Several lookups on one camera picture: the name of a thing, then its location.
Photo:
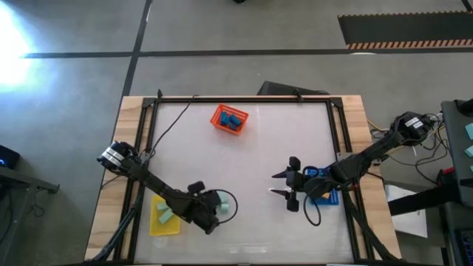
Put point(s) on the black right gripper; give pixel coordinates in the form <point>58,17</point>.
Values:
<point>295,181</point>

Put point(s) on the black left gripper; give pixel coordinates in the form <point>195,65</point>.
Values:
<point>208,210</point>

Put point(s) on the mint green T-shaped block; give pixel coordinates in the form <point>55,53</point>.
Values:
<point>224,209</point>

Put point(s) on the orange cube block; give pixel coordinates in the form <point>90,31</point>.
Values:
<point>325,196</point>

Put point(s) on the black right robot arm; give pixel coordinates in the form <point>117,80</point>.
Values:
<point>369,153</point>

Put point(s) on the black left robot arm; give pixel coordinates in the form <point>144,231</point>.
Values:
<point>155,183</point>

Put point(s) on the yellow plastic basket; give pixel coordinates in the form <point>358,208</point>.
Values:
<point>166,229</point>

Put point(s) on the blue plastic basket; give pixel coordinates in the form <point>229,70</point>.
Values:
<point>332,199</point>

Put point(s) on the orange plastic basket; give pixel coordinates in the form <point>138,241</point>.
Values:
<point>218,125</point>

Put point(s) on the black clamp knob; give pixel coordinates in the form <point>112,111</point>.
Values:
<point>298,95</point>
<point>159,93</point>

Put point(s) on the black box beside table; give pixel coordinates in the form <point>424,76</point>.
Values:
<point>281,89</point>

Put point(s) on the white paper sheet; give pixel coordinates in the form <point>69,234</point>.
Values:
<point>410,225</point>

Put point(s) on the black support beam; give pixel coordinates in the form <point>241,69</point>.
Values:
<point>425,199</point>

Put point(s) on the grey side table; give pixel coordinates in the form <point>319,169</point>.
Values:
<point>456,147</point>

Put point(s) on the black metal stand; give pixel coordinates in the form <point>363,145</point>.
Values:
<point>22,181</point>

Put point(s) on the black keyboard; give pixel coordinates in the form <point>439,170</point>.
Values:
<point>465,247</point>

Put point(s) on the black mat with hazard stripe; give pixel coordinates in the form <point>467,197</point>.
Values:
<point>406,29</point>

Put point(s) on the black device with blue light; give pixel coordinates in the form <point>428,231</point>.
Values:
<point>9,157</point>

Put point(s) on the black aluminium table frame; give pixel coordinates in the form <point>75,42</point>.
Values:
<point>240,99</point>

